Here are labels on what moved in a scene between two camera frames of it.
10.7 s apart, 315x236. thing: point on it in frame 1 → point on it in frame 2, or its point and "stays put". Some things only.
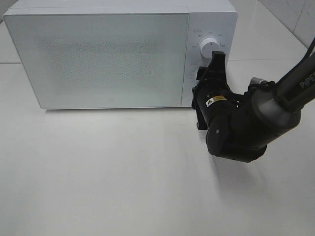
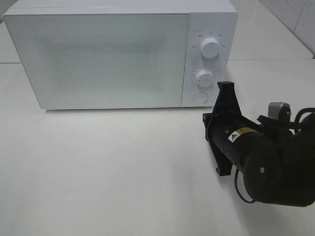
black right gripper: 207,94 → 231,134
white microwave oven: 105,54 stays put
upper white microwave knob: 207,45 stays put
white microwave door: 78,60 stays put
